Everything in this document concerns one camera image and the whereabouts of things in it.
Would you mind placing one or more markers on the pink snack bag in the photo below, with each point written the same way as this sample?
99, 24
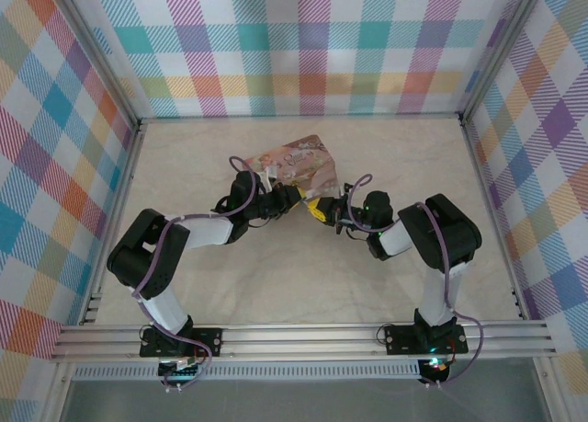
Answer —
298, 164

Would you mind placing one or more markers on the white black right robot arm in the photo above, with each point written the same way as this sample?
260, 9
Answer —
436, 293

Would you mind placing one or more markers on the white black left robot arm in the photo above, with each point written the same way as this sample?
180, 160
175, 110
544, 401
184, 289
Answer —
165, 302

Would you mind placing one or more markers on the right electronics board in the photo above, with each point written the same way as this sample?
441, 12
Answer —
436, 368

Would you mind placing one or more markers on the electronics board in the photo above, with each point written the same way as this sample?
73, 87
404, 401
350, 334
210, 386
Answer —
184, 369
436, 368

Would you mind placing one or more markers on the left electronics board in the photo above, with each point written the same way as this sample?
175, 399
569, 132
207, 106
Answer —
184, 369

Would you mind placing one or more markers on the grey metal shelf plate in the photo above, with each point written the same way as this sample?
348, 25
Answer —
298, 403

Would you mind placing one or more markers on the thin aluminium frame rail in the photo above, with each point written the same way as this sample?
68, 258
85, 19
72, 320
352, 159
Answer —
298, 117

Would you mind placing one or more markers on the aluminium frame floor rail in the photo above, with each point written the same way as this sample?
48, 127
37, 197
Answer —
121, 187
487, 187

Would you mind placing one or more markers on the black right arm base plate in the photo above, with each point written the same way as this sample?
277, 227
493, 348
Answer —
399, 339

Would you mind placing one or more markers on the aluminium mounting rail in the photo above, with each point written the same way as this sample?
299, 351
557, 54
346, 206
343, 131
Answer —
298, 341

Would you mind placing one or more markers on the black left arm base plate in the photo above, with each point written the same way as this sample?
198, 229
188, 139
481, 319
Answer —
206, 339

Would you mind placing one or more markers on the aluminium frame post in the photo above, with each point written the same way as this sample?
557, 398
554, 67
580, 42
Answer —
500, 54
98, 54

